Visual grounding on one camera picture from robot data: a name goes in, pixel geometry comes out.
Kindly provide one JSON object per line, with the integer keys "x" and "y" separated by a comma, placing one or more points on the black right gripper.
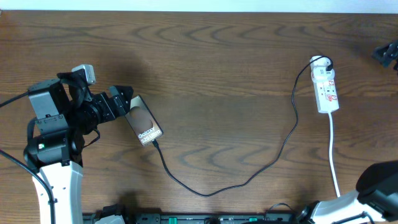
{"x": 388, "y": 56}

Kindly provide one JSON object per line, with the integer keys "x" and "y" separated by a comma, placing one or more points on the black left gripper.
{"x": 109, "y": 111}

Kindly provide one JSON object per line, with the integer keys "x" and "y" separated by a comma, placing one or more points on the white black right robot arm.
{"x": 374, "y": 198}

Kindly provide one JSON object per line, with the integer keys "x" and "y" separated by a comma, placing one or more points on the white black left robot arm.
{"x": 66, "y": 111}

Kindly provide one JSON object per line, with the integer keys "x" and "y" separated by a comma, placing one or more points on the white power strip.
{"x": 326, "y": 96}

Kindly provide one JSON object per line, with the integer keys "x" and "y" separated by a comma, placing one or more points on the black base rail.
{"x": 156, "y": 216}

